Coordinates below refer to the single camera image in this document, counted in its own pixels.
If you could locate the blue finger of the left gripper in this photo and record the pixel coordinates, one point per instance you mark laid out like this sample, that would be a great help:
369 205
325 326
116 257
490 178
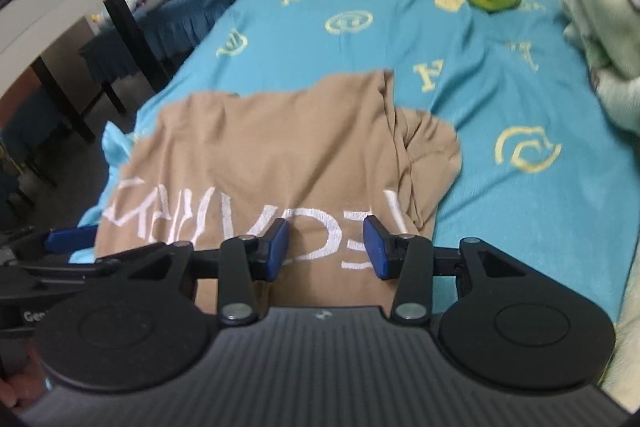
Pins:
70 240

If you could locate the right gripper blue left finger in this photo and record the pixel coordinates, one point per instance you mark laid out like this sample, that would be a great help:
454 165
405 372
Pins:
243 261

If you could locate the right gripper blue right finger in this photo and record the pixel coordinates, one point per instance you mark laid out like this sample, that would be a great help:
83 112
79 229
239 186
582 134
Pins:
408 260

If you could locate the tan t-shirt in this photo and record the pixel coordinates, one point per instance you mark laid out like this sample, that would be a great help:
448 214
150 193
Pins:
217 165

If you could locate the teal patterned bed sheet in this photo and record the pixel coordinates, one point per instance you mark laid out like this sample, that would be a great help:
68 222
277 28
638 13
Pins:
544 175

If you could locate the white desk with black legs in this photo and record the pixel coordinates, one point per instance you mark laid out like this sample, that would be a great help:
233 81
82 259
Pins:
29 27

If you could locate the light green fleece blanket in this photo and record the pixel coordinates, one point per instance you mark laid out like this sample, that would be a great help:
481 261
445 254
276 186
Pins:
607 32

